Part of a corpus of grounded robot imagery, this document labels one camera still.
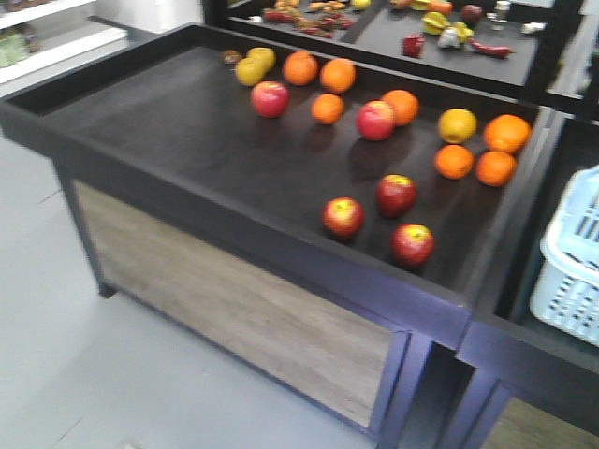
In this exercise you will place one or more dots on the small orange centre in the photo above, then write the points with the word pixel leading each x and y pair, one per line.
pixel 327 109

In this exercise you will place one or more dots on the red apple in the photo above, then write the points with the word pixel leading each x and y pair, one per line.
pixel 343 217
pixel 269 99
pixel 412 245
pixel 395 195
pixel 376 120

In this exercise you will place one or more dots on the white garlic bulb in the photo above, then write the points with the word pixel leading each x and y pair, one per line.
pixel 449 39

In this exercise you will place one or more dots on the large orange far right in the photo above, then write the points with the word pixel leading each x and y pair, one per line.
pixel 507 133

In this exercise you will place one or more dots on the small orange far right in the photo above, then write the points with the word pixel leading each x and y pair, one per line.
pixel 495 169

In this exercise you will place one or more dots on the red bell pepper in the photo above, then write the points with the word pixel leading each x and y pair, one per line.
pixel 413 45

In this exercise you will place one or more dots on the small orange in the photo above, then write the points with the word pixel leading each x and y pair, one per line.
pixel 454 161
pixel 327 109
pixel 495 169

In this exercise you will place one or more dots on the yellow fruit back left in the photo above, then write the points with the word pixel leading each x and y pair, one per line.
pixel 249 71

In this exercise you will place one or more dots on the small orange right front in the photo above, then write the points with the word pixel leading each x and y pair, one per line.
pixel 454 161

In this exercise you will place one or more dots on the light blue plastic basket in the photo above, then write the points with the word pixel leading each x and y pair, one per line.
pixel 565 295

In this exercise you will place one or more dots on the yellow round fruit right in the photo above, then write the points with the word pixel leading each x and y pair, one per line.
pixel 455 126

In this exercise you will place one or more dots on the white supermarket shelving unit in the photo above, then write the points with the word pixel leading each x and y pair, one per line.
pixel 41 39

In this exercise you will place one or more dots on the yellow fruit back corner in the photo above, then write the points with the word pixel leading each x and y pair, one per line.
pixel 266 56

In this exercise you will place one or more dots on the red apple back left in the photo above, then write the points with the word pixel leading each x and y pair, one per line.
pixel 269 99

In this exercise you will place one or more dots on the red apple centre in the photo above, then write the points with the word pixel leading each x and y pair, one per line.
pixel 376 120

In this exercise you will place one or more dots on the black rear vegetable tray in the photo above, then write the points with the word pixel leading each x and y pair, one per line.
pixel 536 35

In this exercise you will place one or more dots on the black basket display tray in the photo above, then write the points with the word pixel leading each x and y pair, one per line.
pixel 532 385

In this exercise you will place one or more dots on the red apple front middle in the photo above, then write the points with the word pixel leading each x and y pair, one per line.
pixel 395 195

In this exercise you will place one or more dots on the orange back left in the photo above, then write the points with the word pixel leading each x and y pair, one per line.
pixel 300 68

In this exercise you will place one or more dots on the black wooden apple display table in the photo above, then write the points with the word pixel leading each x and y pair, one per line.
pixel 191 203

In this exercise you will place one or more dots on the red chili pepper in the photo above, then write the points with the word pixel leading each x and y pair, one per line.
pixel 499 52

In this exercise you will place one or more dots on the red apple front left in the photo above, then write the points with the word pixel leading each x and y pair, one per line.
pixel 343 217

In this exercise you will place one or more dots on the red apple front right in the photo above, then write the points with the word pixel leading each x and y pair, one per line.
pixel 412 245

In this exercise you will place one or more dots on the yellow starfruit left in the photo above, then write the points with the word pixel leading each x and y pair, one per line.
pixel 434 23

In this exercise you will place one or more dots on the orange behind centre apple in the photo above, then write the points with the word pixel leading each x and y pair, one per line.
pixel 405 105

